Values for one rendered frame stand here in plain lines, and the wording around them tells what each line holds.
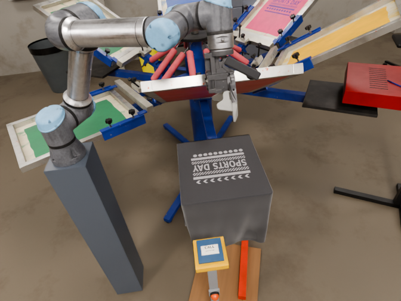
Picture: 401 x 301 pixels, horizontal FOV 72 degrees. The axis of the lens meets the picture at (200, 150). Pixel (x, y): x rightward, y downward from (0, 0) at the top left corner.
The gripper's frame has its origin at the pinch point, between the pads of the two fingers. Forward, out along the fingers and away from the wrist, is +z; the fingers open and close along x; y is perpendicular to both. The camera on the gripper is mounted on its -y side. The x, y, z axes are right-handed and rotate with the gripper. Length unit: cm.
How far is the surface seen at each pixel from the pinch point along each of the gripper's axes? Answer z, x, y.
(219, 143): 36, -68, -3
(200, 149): 37, -65, 9
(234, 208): 55, -29, -3
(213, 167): 41, -49, 4
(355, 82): 13, -89, -97
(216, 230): 72, -35, 6
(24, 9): -95, -457, 263
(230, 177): 44, -41, -4
